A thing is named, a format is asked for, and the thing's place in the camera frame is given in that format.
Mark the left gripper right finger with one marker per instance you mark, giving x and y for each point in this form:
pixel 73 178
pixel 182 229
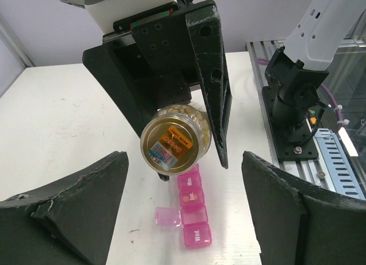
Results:
pixel 296 222

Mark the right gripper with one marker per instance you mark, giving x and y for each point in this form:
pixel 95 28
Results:
pixel 155 51

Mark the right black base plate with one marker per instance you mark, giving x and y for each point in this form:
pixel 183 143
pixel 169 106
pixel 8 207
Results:
pixel 287 139

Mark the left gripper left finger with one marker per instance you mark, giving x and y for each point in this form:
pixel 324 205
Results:
pixel 68 221

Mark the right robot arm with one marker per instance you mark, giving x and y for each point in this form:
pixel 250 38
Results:
pixel 313 42

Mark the clear bottle yellow pills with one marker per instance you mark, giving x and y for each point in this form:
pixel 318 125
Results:
pixel 177 137

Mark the aluminium mounting rail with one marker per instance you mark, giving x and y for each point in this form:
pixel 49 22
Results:
pixel 315 121

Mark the pink weekly pill organizer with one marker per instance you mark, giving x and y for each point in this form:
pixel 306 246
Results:
pixel 192 215

